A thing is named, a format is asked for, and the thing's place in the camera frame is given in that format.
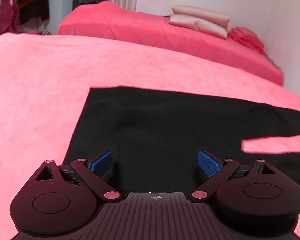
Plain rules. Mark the far red bed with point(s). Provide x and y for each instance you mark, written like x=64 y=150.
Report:
x=108 y=20

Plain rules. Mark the pink folded pillow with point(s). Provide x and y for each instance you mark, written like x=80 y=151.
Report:
x=198 y=24
x=212 y=16

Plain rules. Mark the near pink bed cover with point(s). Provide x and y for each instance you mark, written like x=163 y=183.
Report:
x=45 y=80

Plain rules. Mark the black knit pants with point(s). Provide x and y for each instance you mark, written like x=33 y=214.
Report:
x=155 y=136

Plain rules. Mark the dark clothes pile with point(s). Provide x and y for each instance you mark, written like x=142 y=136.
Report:
x=83 y=2

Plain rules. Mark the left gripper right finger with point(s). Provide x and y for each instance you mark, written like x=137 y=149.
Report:
x=218 y=172

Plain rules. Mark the hanging red clothes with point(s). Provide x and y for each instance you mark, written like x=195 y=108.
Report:
x=15 y=2

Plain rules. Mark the red folded blanket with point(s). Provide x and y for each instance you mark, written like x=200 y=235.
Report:
x=247 y=38

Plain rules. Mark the upper pink folded pillow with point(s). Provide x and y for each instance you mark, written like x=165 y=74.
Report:
x=212 y=16

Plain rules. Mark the lower pink folded pillow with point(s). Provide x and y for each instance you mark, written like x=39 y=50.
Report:
x=198 y=24

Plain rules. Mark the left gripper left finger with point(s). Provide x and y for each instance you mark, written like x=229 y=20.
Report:
x=91 y=171

